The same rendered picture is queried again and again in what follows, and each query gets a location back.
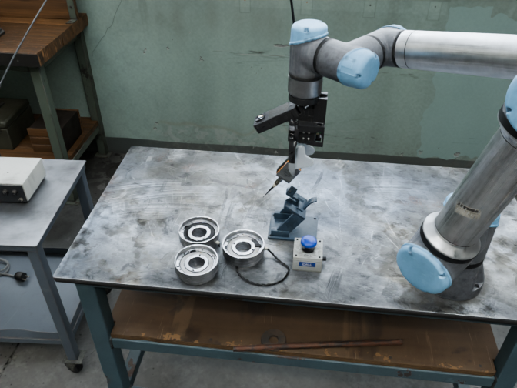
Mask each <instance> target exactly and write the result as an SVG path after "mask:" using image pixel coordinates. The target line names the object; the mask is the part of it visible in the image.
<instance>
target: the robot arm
mask: <svg viewBox="0 0 517 388"><path fill-rule="evenodd" d="M327 35H328V27H327V25H326V24H325V23H324V22H322V21H319V20H315V19H303V20H300V21H297V22H295V23H294V24H293V25H292V29H291V38H290V42H289V44H290V49H289V80H288V92H289V101H290V102H287V103H285V104H283V105H280V106H278V107H276V108H274V109H271V110H269V111H267V112H264V113H262V114H260V115H257V116H256V117H255V121H254V124H253V127H254V128H255V130H256V132H257V133H258V134H259V133H262V132H264V131H267V130H269V129H272V128H274V127H276V126H277V125H281V124H282V123H285V122H289V133H288V142H289V171H290V173H291V175H292V176H295V169H300V168H305V167H310V166H313V164H314V160H313V159H312V158H310V157H308V156H309V155H312V154H313V153H314V152H315V149H314V148H313V147H312V146H316V147H323V139H324V131H325V115H326V107H327V98H328V93H327V92H322V83H323V76H324V77H326V78H328V79H331V80H334V81H337V82H340V83H342V84H343V85H345V86H348V87H353V88H356V89H366V88H368V87H369V86H370V85H371V82H374V80H375V78H376V76H377V74H378V72H379V69H380V68H382V67H386V66H388V67H396V68H403V69H418V70H425V71H433V72H447V73H455V74H463V75H477V76H485V77H492V78H500V79H513V80H512V82H511V84H510V86H509V88H508V91H507V93H506V97H505V102H504V104H503V105H502V107H501V108H500V110H499V112H498V115H497V117H498V121H499V124H500V127H499V129H498V130H497V131H496V133H495V134H494V136H493V137H492V138H491V140H490V141H489V143H488V144H487V146H486V147H485V148H484V150H483V151H482V153H481V154H480V156H479V157H478V158H477V159H476V161H475V163H474V164H473V165H472V167H471V169H470V170H469V171H468V172H467V174H466V175H465V177H464V178H463V180H462V181H461V182H460V184H459V185H458V187H457V188H456V190H455V191H454V192H453V193H450V194H449V195H447V197H446V199H445V201H444V202H443V208H442V210H441V211H440V212H434V213H431V214H429V215H428V216H427V217H426V218H425V220H424V221H423V223H422V224H421V225H420V227H419V228H418V230H417V231H416V233H415V235H414V236H413V237H412V238H411V239H410V240H409V241H408V242H407V243H405V244H403V245H402V247H401V249H400V250H399V251H398V253H397V257H396V260H397V264H398V267H399V268H400V272H401V273H402V275H403V276H404V277H405V278H406V280H407V281H408V282H409V283H411V284H412V285H413V286H414V287H415V288H417V289H419V290H421V291H423V292H425V293H431V294H435V295H437V296H439V297H442V298H444V299H449V300H454V301H465V300H469V299H472V298H474V297H476V296H477V295H478V294H479V293H480V292H481V290H482V287H483V284H484V281H485V275H484V264H483V262H484V259H485V256H486V253H487V252H488V249H489V246H490V244H491V241H492V238H493V236H494V234H495V231H496V228H497V227H498V226H499V220H500V217H501V213H502V211H503V210H504V209H505V208H506V206H507V205H508V204H509V203H510V202H511V201H512V200H513V199H514V198H515V196H516V195H517V35H507V34H489V33H470V32H434V31H415V30H406V29H405V28H403V27H402V26H400V25H387V26H384V27H381V28H379V29H378V30H376V31H374V32H371V33H369V34H367V35H364V36H362V37H360V38H357V39H355V40H352V41H350V42H341V41H338V40H335V39H333V38H329V37H327ZM321 138H322V142H316V141H321Z"/></svg>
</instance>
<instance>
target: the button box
mask: <svg viewBox="0 0 517 388"><path fill-rule="evenodd" d="M322 246H323V240H321V239H317V245H316V246H315V247H314V248H310V249H307V248H305V247H304V246H302V244H301V238H295V243H294V252H293V263H292V270H297V271H306V272H314V273H320V272H321V271H322V261H326V256H323V255H322Z"/></svg>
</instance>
